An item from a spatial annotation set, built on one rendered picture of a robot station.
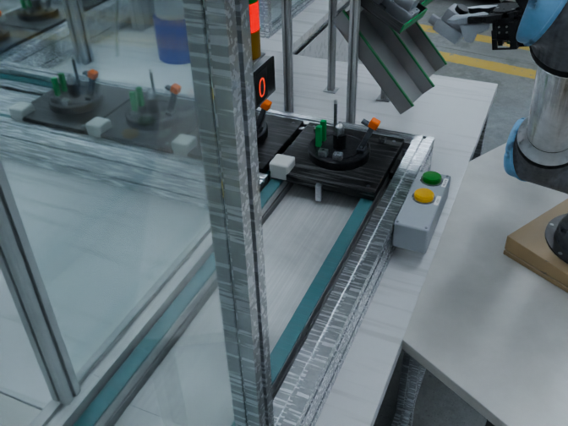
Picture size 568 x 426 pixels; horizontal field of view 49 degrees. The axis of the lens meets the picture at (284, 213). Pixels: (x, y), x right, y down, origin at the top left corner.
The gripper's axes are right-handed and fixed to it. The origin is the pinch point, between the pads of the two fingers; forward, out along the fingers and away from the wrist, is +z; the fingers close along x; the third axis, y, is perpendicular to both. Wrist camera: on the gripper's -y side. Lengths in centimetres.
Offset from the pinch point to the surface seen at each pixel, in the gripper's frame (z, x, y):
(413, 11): 9.8, -0.4, -1.3
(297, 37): 82, 54, 19
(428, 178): -1.5, -26.6, 27.0
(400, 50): 17.9, 6.9, 10.0
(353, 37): 21.4, -9.0, 1.5
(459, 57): 104, 269, 101
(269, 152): 33, -34, 20
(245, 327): -22, -107, -4
